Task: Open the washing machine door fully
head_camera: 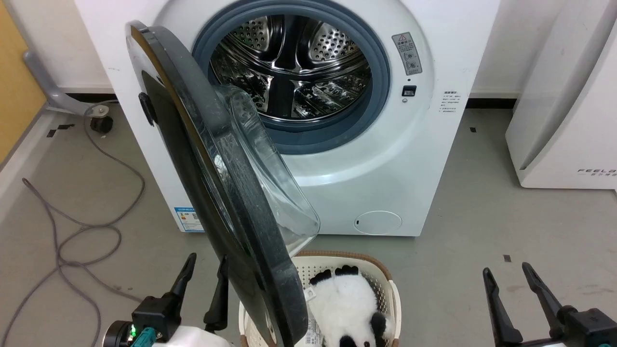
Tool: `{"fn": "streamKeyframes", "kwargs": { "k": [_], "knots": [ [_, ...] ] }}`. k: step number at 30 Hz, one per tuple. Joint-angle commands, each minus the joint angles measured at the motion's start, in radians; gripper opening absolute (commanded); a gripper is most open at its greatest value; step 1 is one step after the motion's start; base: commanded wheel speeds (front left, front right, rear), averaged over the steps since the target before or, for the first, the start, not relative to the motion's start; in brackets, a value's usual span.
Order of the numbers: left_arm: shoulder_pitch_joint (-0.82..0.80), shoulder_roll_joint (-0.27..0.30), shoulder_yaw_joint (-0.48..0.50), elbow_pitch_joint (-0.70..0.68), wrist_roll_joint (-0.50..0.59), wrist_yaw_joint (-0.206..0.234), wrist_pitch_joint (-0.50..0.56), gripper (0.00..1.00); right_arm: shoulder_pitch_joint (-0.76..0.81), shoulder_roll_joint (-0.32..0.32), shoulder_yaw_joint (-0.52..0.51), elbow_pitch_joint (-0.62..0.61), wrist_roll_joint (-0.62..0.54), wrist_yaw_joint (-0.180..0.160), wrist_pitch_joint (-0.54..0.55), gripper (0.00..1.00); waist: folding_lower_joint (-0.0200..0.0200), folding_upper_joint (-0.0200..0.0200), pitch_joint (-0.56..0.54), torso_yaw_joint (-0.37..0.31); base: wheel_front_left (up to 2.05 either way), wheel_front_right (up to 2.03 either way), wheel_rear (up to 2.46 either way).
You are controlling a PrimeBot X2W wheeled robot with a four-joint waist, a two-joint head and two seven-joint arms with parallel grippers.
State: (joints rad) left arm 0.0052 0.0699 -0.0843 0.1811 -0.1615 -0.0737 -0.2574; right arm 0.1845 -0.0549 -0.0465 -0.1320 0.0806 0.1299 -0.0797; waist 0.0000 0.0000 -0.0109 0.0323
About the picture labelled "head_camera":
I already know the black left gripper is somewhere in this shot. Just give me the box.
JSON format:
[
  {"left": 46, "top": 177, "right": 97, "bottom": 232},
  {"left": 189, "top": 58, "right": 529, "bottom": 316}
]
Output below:
[{"left": 131, "top": 253, "right": 230, "bottom": 341}]

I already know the grey warning sticker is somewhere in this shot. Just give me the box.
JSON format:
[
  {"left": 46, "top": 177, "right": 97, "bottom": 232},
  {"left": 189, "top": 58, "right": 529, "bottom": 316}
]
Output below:
[{"left": 391, "top": 32, "right": 424, "bottom": 77}]

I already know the white plastic laundry basket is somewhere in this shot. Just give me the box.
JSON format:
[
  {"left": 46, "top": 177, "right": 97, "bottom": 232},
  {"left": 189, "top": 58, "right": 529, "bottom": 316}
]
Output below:
[{"left": 238, "top": 250, "right": 402, "bottom": 347}]

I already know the grey floor cable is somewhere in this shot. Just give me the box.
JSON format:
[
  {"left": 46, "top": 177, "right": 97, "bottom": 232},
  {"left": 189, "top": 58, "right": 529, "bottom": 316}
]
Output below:
[{"left": 0, "top": 103, "right": 147, "bottom": 347}]

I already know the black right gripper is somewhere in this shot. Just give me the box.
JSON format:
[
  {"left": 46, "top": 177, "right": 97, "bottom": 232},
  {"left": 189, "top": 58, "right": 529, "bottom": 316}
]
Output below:
[{"left": 483, "top": 262, "right": 617, "bottom": 347}]

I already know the dark round washer door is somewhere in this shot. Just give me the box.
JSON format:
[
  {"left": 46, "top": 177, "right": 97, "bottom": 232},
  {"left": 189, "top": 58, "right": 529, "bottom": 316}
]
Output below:
[{"left": 125, "top": 20, "right": 322, "bottom": 347}]

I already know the yellow wooden panel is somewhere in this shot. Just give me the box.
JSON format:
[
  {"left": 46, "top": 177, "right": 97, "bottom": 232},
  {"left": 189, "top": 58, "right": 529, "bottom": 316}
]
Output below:
[{"left": 0, "top": 0, "right": 49, "bottom": 165}]

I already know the black caster wheel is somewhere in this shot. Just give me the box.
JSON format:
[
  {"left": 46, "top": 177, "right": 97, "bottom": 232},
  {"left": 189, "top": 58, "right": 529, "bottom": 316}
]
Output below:
[{"left": 90, "top": 115, "right": 115, "bottom": 135}]

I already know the white front-load washing machine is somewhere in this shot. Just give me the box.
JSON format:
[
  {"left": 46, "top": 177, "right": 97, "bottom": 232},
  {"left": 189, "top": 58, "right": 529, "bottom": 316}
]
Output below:
[{"left": 75, "top": 0, "right": 502, "bottom": 237}]

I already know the stainless steel washer drum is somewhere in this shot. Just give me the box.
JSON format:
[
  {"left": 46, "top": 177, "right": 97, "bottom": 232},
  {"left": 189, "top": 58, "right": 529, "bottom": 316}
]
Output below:
[{"left": 208, "top": 14, "right": 373, "bottom": 121}]

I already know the black and white panda plush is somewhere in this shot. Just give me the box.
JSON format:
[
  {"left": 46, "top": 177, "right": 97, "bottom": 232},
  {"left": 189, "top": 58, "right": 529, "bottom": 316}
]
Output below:
[{"left": 306, "top": 266, "right": 396, "bottom": 347}]

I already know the white printed paper label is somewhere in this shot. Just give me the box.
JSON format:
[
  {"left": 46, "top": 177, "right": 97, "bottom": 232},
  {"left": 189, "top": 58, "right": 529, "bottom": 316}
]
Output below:
[{"left": 301, "top": 317, "right": 324, "bottom": 347}]

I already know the white appliance with grey lettering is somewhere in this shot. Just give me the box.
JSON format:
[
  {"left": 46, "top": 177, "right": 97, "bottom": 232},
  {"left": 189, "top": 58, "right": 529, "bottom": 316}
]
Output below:
[{"left": 505, "top": 0, "right": 617, "bottom": 190}]

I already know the grey rubber door gasket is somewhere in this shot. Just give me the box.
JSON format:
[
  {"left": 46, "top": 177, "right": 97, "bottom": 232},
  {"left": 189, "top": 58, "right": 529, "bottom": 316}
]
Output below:
[{"left": 192, "top": 0, "right": 391, "bottom": 155}]

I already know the round white filter cover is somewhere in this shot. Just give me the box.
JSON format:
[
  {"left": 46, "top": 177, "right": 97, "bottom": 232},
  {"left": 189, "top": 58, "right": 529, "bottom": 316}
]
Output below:
[{"left": 354, "top": 210, "right": 403, "bottom": 236}]

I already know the blue energy label sticker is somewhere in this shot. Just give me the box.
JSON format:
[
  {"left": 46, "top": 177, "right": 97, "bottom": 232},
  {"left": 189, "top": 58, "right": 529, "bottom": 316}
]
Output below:
[{"left": 174, "top": 207, "right": 206, "bottom": 233}]

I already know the grey metal furniture leg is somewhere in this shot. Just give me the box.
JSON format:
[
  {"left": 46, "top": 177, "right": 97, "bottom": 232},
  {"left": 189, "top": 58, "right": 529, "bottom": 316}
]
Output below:
[{"left": 23, "top": 50, "right": 112, "bottom": 118}]

